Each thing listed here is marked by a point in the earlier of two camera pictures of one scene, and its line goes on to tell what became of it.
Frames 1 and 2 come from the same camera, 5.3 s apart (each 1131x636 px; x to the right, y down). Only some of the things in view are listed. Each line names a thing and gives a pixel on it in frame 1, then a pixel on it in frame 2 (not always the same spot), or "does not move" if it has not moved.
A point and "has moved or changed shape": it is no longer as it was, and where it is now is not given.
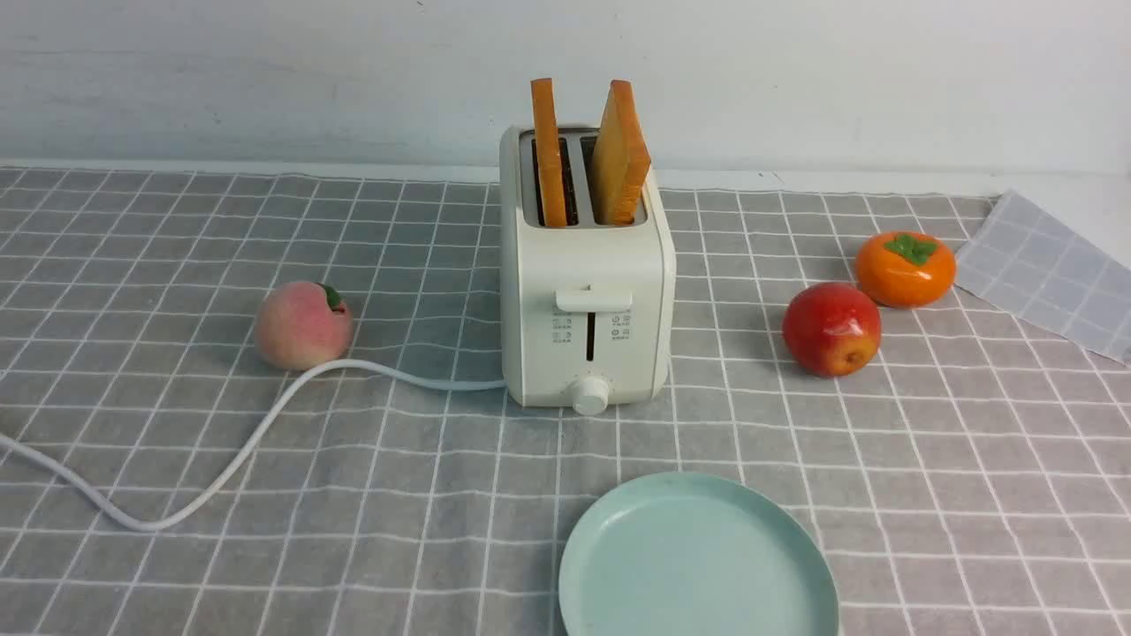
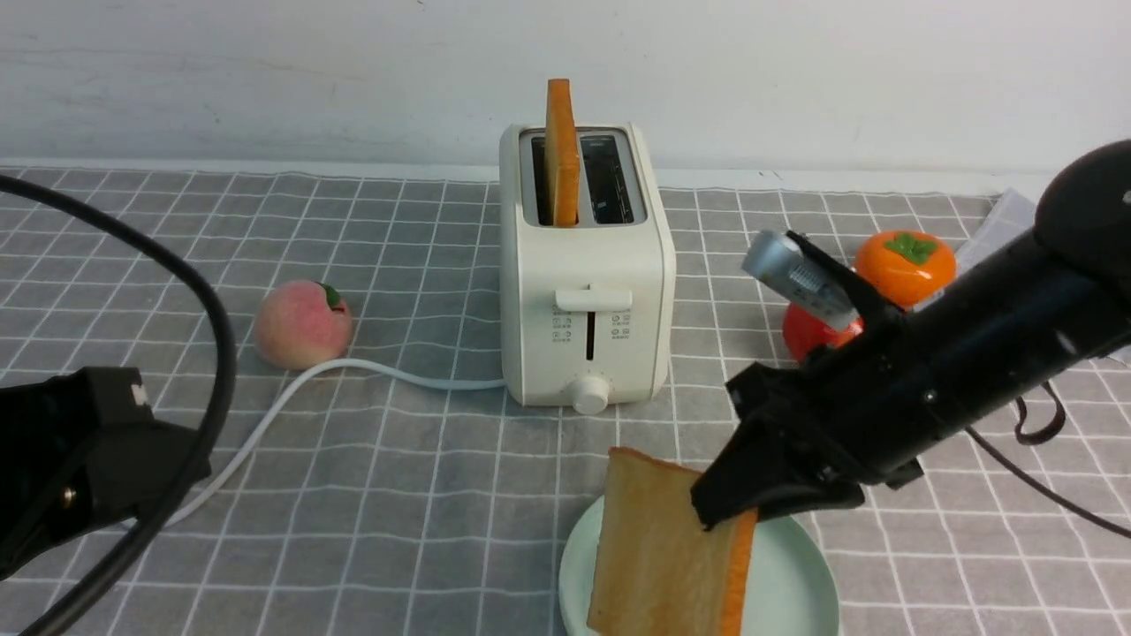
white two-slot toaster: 589,307 does not move
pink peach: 303,325 does not move
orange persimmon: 906,268 does not move
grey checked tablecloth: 975,480 does not move
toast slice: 621,158 -> 658,571
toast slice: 548,154 has moved or changed shape
